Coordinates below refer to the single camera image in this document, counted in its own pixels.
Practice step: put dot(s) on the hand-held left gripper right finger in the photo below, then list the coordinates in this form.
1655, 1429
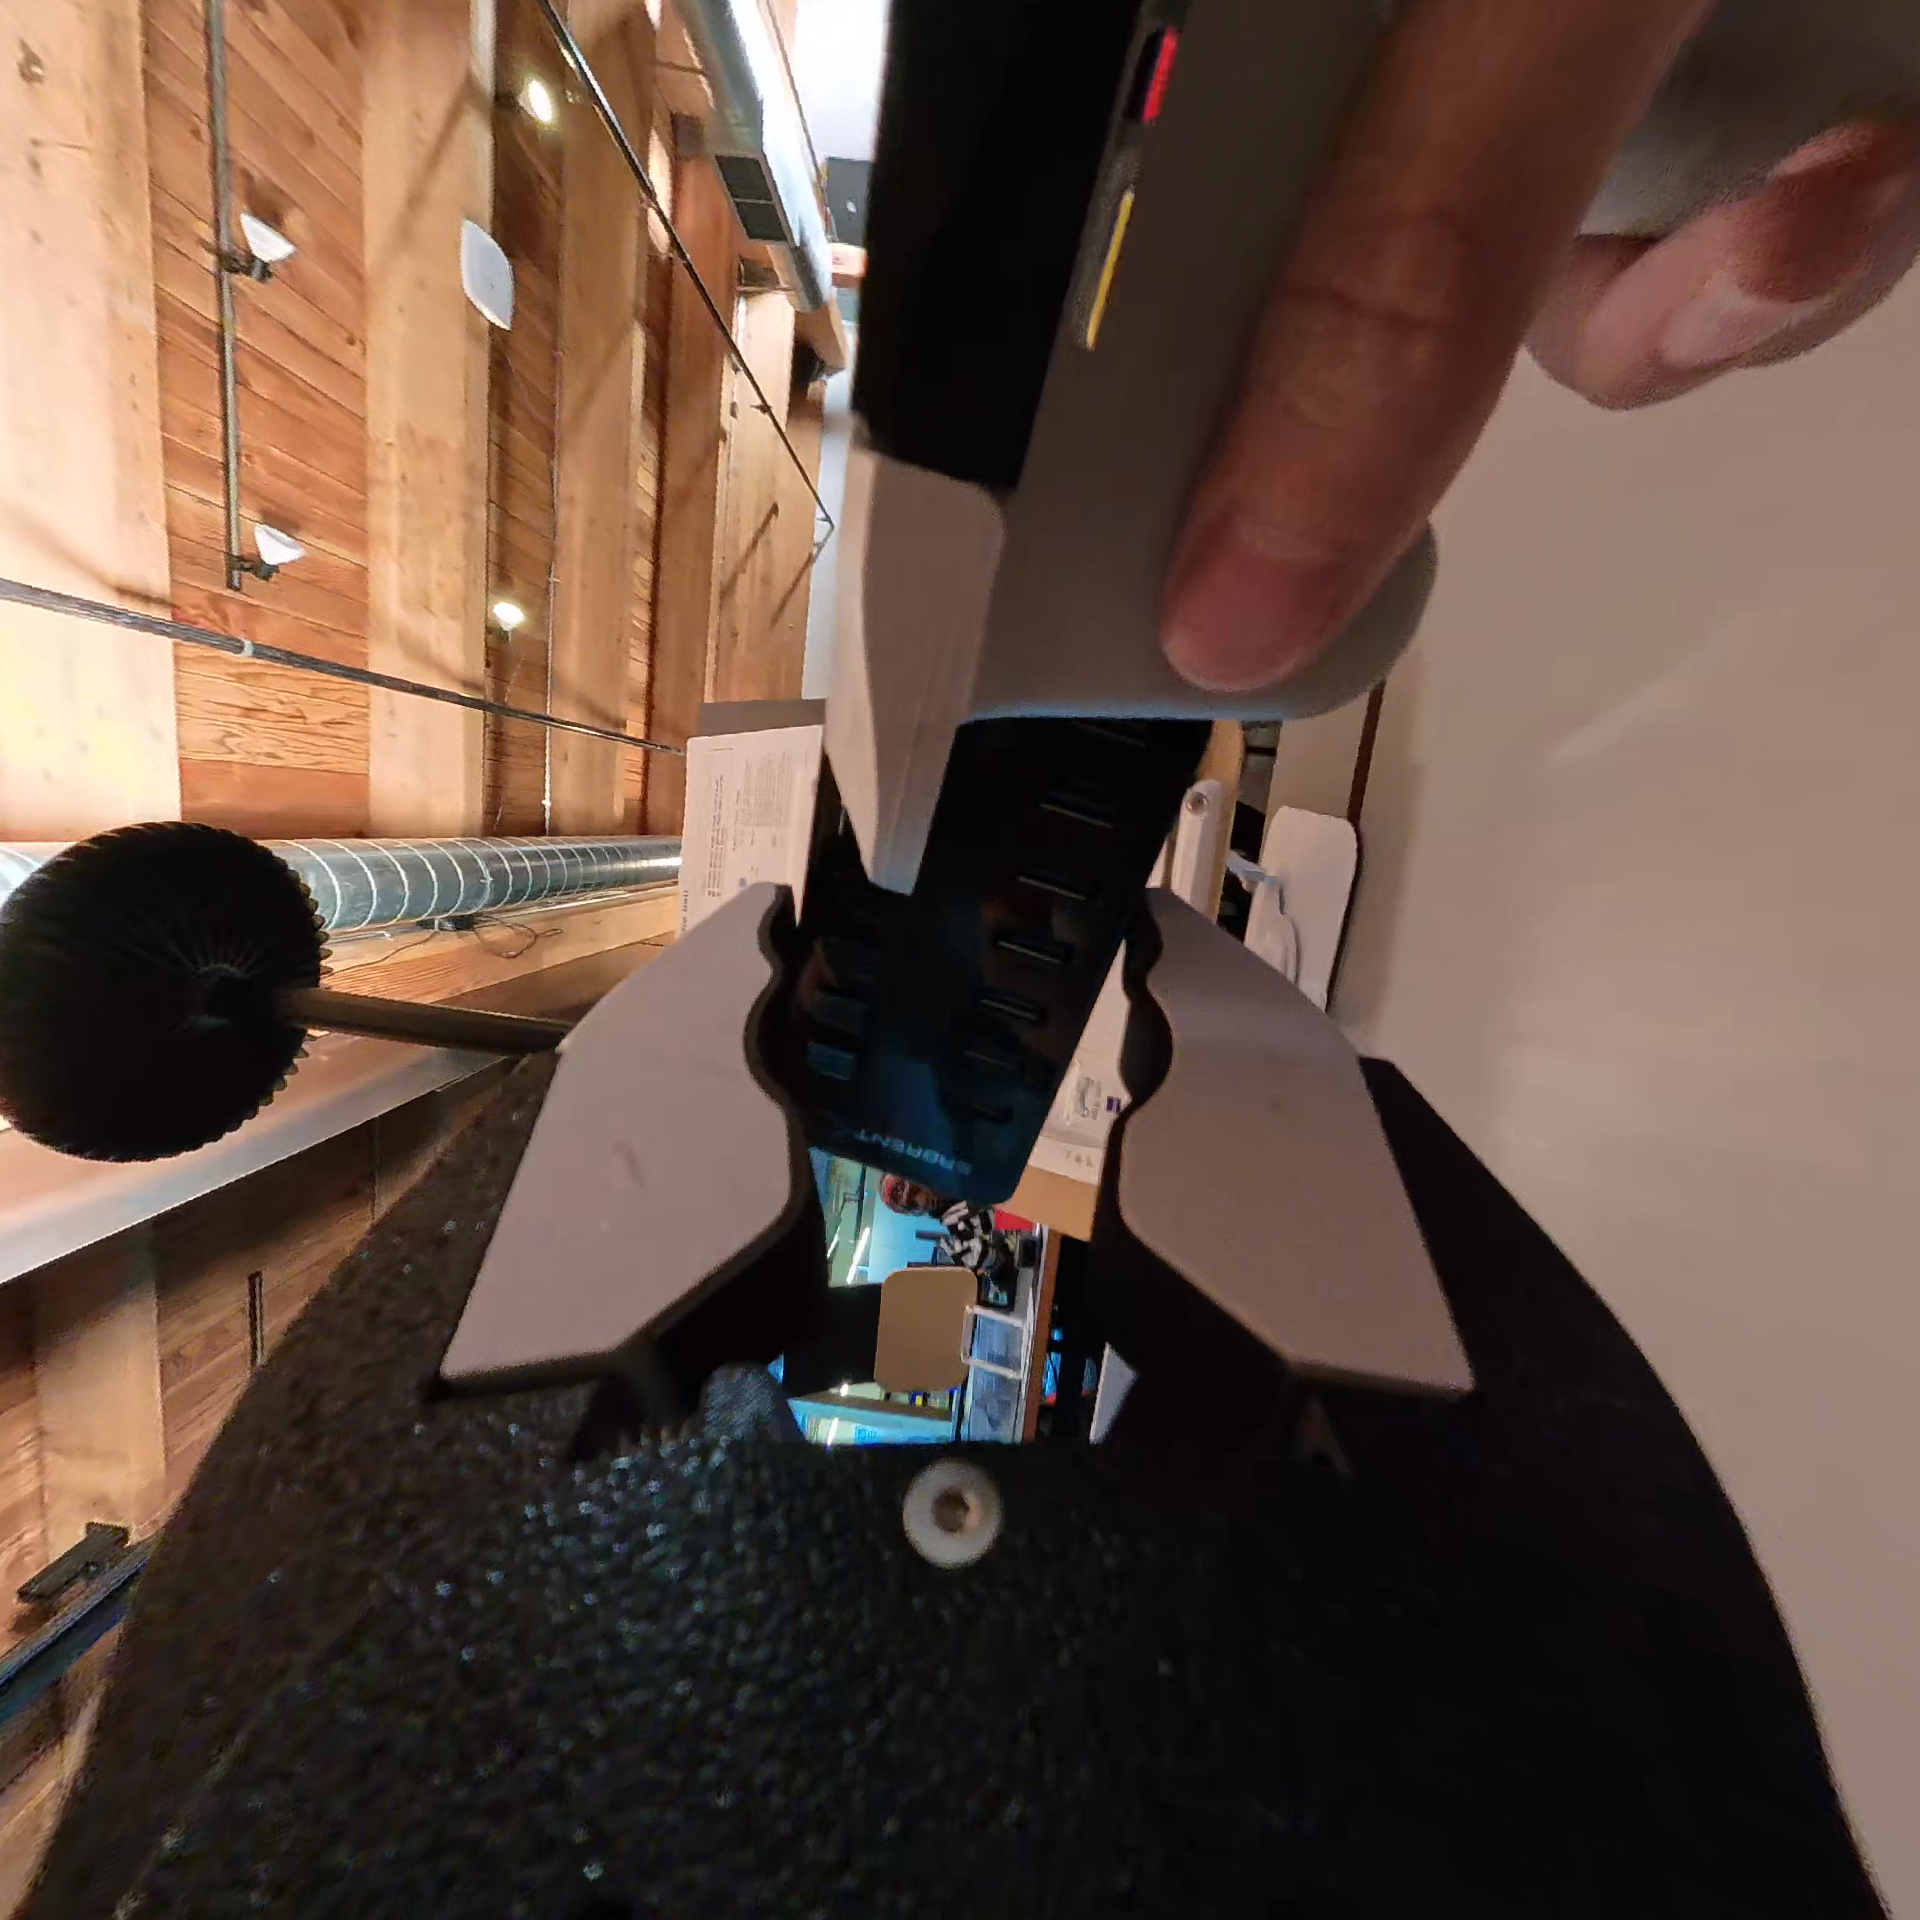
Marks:
1276, 1185

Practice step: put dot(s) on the metal air duct with vent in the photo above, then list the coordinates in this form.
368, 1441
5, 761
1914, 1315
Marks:
751, 166

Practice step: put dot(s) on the person's right hand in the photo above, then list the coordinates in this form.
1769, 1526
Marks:
1381, 299

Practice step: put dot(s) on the white rounded panel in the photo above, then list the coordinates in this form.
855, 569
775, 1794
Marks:
1308, 901

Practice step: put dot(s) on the black usb hub tower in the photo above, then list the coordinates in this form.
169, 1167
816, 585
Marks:
960, 1080

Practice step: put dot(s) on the black pleated round fixture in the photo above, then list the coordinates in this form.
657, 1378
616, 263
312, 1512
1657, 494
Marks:
150, 991

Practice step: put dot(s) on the white ceiling access point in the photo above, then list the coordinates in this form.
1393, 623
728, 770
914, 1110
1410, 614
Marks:
485, 272

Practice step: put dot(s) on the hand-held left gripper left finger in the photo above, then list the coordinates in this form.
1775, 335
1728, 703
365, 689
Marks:
629, 1171

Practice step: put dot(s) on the white ceiling spotlight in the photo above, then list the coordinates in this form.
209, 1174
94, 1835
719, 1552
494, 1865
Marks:
278, 550
268, 243

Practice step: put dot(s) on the cardboard box white label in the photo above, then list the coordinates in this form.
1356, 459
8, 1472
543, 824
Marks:
1084, 1118

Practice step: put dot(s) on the white paper sign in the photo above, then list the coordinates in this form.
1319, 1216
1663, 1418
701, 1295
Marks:
743, 825

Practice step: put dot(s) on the silver ventilation duct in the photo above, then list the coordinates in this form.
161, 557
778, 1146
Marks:
450, 886

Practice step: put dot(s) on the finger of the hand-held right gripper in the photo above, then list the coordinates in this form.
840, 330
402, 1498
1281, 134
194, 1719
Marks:
908, 674

